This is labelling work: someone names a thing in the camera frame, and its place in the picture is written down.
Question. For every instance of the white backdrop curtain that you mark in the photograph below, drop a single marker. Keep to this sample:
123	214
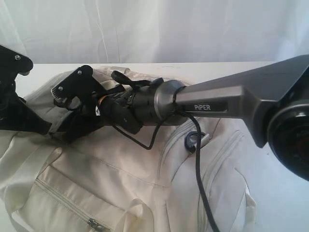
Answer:
147	31

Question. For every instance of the beige fabric duffel bag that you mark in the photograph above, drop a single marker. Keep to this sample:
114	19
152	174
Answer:
49	186

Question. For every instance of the dark front pocket zipper pull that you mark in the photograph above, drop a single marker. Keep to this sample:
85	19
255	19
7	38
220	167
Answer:
95	225

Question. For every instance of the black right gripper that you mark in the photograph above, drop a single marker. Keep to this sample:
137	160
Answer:
91	107

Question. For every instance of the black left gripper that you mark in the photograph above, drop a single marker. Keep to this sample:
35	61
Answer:
15	115

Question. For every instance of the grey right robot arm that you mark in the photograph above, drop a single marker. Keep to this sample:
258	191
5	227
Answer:
272	101

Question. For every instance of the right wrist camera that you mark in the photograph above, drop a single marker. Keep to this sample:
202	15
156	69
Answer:
80	83

